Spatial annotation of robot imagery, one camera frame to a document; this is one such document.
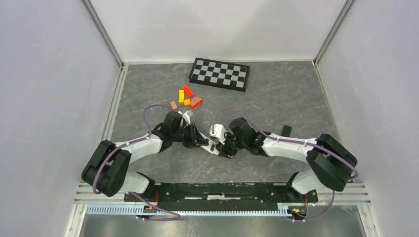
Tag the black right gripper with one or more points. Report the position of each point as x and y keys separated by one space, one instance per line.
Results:
x=224 y=149

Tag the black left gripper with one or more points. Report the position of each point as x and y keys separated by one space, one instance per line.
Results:
x=195 y=139

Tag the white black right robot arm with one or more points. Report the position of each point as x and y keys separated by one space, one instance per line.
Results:
x=331 y=165

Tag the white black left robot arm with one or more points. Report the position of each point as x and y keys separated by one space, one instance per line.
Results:
x=107 y=169

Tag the orange toy block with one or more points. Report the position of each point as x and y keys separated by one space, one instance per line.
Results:
x=195 y=102

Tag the brown cylinder block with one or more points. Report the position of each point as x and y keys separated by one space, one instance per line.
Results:
x=173 y=105

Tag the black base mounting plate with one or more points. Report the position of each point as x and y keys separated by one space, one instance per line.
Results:
x=259 y=196

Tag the yellow toy block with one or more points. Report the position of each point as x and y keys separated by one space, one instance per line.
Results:
x=181 y=97

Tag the red toy block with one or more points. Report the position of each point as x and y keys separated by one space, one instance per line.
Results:
x=188 y=91

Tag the black white checkerboard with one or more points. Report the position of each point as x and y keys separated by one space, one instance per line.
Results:
x=219 y=74

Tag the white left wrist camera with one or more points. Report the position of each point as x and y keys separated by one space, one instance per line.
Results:
x=187 y=116

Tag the aluminium frame rail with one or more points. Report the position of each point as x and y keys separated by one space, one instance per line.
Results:
x=353 y=194

